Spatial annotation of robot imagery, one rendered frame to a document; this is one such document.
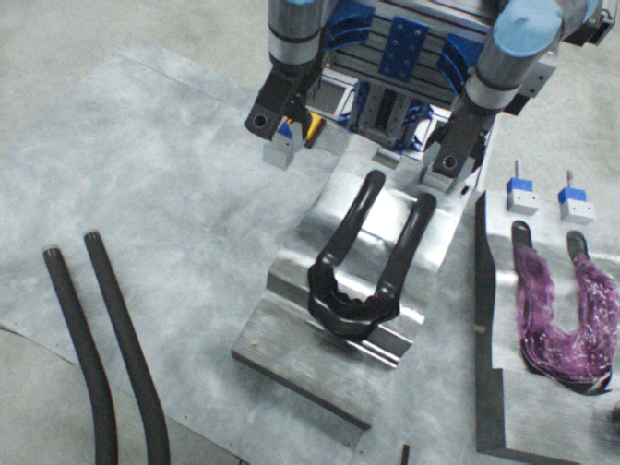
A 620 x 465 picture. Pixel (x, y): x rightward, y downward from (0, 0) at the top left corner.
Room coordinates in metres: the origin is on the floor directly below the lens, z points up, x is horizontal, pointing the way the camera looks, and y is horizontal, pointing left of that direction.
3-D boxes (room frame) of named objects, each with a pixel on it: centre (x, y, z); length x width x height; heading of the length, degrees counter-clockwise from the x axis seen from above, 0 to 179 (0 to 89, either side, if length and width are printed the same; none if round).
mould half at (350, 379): (0.39, -0.11, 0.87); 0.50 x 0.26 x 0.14; 163
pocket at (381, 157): (0.62, -0.13, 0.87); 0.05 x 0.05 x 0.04; 73
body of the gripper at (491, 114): (0.62, -0.24, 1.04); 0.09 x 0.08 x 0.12; 163
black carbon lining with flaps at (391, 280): (0.40, -0.12, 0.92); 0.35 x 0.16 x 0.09; 163
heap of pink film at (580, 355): (0.37, -0.47, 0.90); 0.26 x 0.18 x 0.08; 0
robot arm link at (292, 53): (0.58, 0.08, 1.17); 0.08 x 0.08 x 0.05
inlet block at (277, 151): (0.60, 0.07, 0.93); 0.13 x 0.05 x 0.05; 163
